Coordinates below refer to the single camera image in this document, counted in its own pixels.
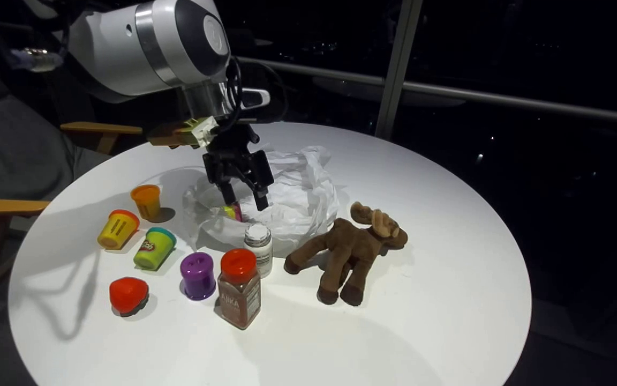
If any white plastic bag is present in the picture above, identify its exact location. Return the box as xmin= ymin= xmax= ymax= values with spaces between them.
xmin=181 ymin=143 xmax=351 ymax=248

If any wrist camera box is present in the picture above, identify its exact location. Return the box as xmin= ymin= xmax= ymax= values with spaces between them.
xmin=146 ymin=113 xmax=223 ymax=149

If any grey horizontal railing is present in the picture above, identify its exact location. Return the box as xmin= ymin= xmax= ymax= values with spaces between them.
xmin=239 ymin=55 xmax=617 ymax=129

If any brown moose plush toy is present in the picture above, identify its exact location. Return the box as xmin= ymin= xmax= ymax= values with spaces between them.
xmin=283 ymin=198 xmax=411 ymax=309

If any white lid pill bottle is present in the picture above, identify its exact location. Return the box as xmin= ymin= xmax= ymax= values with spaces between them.
xmin=242 ymin=223 xmax=277 ymax=279

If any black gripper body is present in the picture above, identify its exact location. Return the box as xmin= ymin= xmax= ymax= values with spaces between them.
xmin=206 ymin=122 xmax=261 ymax=167

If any grey wooden armchair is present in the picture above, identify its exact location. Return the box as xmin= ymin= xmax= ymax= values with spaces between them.
xmin=0 ymin=27 xmax=146 ymax=329

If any red toy tomato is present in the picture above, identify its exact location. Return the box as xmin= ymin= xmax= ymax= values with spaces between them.
xmin=107 ymin=273 xmax=151 ymax=316

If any purple toy fruit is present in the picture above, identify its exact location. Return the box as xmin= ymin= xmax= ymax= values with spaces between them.
xmin=178 ymin=251 xmax=218 ymax=302

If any grey window post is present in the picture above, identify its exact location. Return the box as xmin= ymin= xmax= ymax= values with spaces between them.
xmin=373 ymin=0 xmax=425 ymax=142

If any red lid spice jar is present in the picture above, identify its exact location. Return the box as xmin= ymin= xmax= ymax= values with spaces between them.
xmin=213 ymin=246 xmax=263 ymax=332

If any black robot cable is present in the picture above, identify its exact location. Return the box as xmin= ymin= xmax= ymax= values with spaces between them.
xmin=223 ymin=55 xmax=254 ymax=134

